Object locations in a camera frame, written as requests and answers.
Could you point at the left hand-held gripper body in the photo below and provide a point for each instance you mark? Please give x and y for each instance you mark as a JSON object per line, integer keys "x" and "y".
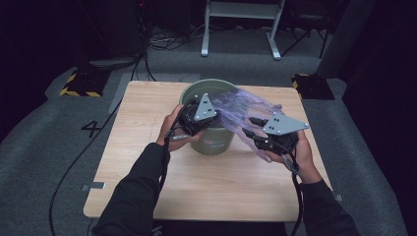
{"x": 196, "y": 121}

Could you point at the grey pillar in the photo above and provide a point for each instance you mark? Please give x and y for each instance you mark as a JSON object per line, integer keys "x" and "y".
{"x": 344, "y": 36}

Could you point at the grey tape strip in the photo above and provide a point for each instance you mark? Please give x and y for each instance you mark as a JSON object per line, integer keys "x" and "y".
{"x": 93, "y": 186}

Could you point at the person's right hand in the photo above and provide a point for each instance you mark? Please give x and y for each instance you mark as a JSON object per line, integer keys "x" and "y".
{"x": 305, "y": 157}

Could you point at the person's left hand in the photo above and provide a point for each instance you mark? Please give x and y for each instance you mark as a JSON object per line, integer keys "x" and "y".
{"x": 182, "y": 141}

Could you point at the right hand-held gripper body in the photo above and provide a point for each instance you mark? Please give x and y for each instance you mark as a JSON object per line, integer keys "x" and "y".
{"x": 282, "y": 142}

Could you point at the black yellow striped base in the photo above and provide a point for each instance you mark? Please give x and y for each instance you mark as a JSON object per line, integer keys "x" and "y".
{"x": 85, "y": 83}
{"x": 313, "y": 87}

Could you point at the person's dark lap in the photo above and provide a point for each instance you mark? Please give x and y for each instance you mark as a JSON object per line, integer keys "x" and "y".
{"x": 223, "y": 228}

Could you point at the white metal stand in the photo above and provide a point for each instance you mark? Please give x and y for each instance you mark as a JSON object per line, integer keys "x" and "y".
{"x": 242, "y": 10}

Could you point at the black tripod stand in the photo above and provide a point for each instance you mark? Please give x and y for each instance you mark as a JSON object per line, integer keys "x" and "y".
{"x": 306, "y": 32}

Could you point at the green plastic bin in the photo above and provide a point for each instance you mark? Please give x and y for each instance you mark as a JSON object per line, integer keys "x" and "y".
{"x": 214, "y": 142}

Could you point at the small grey tape piece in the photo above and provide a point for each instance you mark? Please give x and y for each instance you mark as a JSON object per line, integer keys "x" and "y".
{"x": 339, "y": 197}

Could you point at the purple plastic bag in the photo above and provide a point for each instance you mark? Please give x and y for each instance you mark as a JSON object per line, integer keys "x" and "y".
{"x": 239, "y": 108}

